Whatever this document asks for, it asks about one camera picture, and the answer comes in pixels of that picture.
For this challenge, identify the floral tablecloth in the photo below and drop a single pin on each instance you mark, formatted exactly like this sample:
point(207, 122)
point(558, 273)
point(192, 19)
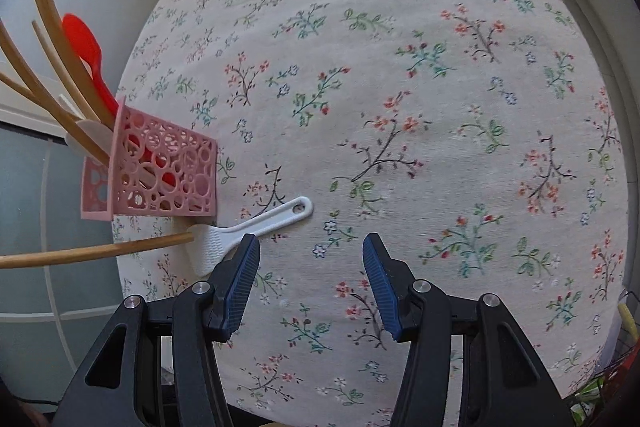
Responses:
point(474, 136)

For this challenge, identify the white plastic rice paddle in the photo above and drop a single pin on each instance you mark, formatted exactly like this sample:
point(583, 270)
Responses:
point(211, 244)

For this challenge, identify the red plastic spoon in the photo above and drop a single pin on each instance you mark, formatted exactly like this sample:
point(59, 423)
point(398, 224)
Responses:
point(87, 48)

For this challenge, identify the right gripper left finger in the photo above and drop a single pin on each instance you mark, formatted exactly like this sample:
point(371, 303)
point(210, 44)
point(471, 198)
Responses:
point(232, 281)

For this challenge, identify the pink perforated utensil holder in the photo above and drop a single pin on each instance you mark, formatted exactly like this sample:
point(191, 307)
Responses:
point(156, 169)

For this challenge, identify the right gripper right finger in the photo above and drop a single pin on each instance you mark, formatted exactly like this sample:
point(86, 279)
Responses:
point(391, 284)

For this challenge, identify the wire basket with packages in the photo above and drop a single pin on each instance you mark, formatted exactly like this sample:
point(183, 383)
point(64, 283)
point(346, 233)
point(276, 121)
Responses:
point(611, 397)

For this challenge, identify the wooden chopstick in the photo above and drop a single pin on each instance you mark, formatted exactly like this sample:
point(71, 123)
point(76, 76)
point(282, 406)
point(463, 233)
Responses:
point(45, 99)
point(83, 254)
point(70, 87)
point(72, 62)
point(18, 100)

